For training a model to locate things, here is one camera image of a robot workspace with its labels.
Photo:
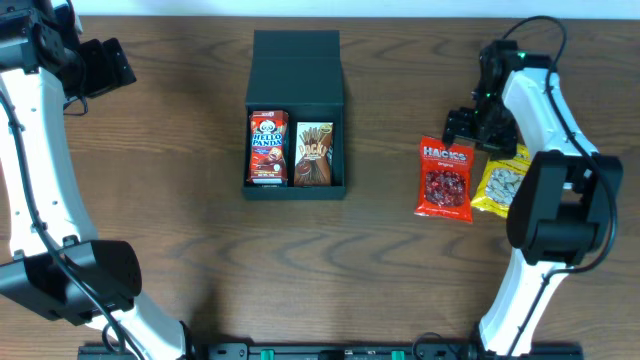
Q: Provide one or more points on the brown Pocky box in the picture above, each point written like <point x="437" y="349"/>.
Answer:
<point x="314" y="154"/>

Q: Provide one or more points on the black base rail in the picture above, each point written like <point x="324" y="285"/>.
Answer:
<point x="426" y="351"/>

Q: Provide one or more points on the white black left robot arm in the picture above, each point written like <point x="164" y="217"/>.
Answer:
<point x="60" y="268"/>

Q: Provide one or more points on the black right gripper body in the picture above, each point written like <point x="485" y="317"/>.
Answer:
<point x="493" y="127"/>

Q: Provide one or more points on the red Hello Panda box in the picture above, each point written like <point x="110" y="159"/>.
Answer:
<point x="267" y="164"/>

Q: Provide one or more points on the red Hacks candy bag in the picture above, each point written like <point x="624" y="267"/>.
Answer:
<point x="445" y="180"/>

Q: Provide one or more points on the yellow seeds snack bag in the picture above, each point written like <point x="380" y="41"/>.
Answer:
<point x="500" y="182"/>

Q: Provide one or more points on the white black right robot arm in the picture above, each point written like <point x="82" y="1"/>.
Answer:
<point x="564" y="208"/>

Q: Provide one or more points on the dark green gift box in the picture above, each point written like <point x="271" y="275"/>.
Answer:
<point x="299" y="72"/>

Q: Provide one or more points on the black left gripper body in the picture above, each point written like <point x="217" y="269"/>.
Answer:
<point x="86" y="72"/>

